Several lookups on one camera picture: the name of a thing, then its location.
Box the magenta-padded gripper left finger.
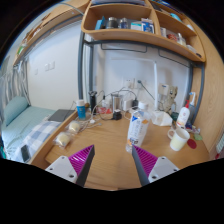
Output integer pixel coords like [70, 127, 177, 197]
[44, 144, 96, 188]

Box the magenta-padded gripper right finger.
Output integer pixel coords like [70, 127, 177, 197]
[131, 144, 181, 187]

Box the clear plastic water bottle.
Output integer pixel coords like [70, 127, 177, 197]
[125, 100, 152, 154]

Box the wrapped round bun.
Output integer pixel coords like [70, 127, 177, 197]
[53, 131, 72, 149]
[66, 120, 83, 134]

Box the cream white mug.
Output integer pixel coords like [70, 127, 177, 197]
[167, 127, 191, 152]

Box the plaid blanket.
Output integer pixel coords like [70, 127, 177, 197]
[13, 120, 63, 161]

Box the flat round red coaster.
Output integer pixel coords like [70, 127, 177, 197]
[186, 138, 198, 150]

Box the black phone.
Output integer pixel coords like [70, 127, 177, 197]
[20, 144, 32, 163]

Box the white tissue pack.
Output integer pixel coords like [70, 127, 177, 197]
[150, 109, 174, 127]

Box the dark tablet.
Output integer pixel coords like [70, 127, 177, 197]
[47, 108, 76, 123]

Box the white red-pump lotion bottle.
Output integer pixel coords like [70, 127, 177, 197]
[175, 99, 191, 129]

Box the blue white cylinder can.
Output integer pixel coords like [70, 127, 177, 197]
[75, 99, 87, 120]

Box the blue-nozzle spray bottle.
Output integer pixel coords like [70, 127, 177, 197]
[187, 91, 197, 123]

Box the black charger block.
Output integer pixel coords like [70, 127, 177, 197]
[112, 109, 123, 121]

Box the wooden tree figurine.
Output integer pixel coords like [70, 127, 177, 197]
[159, 84, 178, 114]

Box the black electric shaver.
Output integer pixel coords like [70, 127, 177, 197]
[88, 90, 98, 115]

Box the light green pillow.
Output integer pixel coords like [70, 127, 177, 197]
[3, 96, 30, 126]

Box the light wooden side panel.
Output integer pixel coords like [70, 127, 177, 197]
[191, 19, 224, 154]

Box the wooden shelf unit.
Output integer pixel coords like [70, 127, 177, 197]
[80, 0, 207, 63]

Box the white wall box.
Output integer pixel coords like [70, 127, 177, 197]
[158, 83, 171, 98]

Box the white wall socket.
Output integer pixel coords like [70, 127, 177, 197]
[135, 78, 146, 90]
[123, 77, 135, 89]

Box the grey metal frame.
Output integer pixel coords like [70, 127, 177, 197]
[77, 31, 206, 126]

